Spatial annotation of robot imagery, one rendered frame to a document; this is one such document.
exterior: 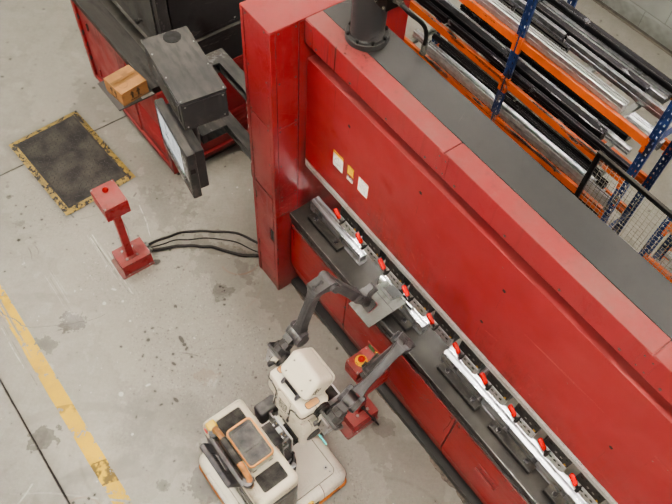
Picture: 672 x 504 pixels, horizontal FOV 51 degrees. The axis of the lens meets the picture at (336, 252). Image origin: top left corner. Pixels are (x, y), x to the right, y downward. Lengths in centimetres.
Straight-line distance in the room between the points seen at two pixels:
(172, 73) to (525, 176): 178
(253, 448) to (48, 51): 439
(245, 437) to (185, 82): 177
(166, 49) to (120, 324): 210
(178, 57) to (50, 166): 250
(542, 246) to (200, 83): 182
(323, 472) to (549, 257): 215
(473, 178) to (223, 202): 305
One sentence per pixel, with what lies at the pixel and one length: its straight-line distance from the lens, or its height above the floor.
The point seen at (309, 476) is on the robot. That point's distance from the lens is 428.
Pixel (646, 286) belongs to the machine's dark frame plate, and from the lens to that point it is 274.
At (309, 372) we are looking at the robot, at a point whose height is 138.
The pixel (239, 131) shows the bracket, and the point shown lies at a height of 121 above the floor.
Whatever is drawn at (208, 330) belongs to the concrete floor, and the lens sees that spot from 496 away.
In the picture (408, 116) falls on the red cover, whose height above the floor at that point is 230.
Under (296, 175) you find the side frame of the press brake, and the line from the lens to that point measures 412.
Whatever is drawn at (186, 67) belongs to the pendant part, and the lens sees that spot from 366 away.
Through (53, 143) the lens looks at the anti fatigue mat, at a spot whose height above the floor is 1.
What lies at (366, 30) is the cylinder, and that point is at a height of 240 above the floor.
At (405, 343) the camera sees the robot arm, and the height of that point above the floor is 140.
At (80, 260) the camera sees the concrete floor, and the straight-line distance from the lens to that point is 542.
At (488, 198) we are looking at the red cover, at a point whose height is 229.
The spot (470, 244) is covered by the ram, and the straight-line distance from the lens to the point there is 306.
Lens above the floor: 442
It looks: 57 degrees down
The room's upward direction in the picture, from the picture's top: 5 degrees clockwise
